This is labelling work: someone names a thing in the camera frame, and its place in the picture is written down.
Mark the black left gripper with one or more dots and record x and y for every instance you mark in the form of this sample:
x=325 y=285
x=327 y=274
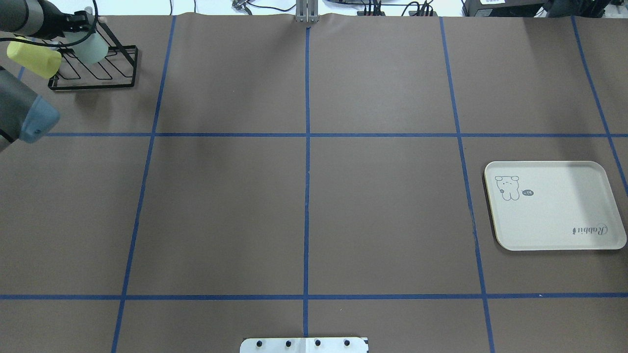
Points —
x=61 y=22

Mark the pale green cup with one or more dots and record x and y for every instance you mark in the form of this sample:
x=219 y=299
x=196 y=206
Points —
x=92 y=50

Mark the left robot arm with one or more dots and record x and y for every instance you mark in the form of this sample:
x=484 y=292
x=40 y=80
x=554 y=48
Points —
x=24 y=114

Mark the yellow cup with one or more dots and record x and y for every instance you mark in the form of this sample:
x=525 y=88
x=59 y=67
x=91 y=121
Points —
x=40 y=60

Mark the cream rabbit tray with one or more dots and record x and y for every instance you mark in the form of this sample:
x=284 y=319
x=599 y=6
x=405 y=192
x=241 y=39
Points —
x=553 y=206

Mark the black wire cup rack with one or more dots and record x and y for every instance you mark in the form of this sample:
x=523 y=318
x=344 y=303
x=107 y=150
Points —
x=117 y=70

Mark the aluminium frame post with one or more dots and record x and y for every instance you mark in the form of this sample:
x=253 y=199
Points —
x=306 y=11

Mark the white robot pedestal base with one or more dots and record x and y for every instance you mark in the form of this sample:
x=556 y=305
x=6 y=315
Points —
x=305 y=345

